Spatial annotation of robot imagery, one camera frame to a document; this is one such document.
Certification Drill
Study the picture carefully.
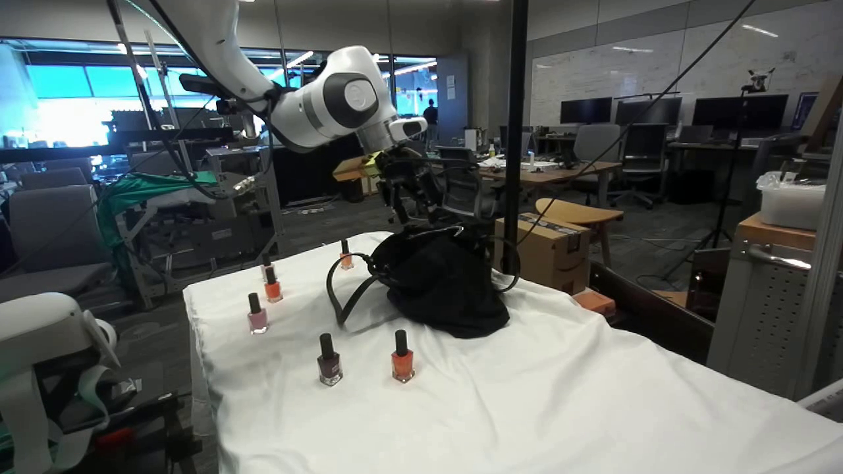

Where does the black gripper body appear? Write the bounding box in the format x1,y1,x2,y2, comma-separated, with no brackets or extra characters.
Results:
378,148,442,223

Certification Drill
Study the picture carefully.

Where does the black handbag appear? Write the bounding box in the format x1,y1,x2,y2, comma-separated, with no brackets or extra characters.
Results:
328,223,518,340

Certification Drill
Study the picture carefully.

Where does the orange-red nail polish bottle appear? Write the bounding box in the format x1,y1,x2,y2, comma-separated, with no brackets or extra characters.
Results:
392,328,414,381

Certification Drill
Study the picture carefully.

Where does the dark maroon nail polish bottle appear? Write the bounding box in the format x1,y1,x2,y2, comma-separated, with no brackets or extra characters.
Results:
317,333,342,386

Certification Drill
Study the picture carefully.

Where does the pink nail polish bottle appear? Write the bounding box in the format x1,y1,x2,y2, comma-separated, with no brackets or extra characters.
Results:
249,293,270,333

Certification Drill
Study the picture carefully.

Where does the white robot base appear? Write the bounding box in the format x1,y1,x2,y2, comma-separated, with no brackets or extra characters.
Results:
0,293,138,474

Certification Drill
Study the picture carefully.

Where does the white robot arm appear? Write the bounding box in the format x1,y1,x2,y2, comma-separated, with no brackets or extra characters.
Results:
150,0,442,223

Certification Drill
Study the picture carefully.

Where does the nail polish bottle black cap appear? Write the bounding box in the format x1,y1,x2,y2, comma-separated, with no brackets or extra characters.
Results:
341,237,354,268

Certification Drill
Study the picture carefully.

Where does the red nail polish bottle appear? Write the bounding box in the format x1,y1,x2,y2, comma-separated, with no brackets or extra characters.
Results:
263,266,283,303

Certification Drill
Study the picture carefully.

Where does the wooden table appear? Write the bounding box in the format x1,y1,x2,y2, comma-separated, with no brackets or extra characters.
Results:
535,198,624,262

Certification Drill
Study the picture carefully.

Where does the cardboard box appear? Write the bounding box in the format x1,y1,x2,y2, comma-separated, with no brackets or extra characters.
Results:
518,215,590,294

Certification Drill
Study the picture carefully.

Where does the black computer monitor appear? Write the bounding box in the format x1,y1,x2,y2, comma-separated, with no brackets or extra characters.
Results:
561,98,612,123
618,98,682,125
694,94,788,133

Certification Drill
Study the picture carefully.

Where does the black vertical pole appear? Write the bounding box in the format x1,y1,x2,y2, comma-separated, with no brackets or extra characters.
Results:
504,0,529,273

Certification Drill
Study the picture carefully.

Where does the white table cloth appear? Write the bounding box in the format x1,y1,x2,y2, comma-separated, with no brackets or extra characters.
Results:
186,245,843,474

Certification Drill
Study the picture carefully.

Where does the white plastic tub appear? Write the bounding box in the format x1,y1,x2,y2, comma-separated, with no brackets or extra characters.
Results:
757,170,826,229

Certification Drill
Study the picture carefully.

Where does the grey metal cabinet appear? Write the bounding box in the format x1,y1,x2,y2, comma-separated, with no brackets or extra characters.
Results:
706,214,818,397

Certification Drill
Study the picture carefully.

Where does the black camera on stand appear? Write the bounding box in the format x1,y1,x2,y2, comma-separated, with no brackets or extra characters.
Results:
740,69,774,94

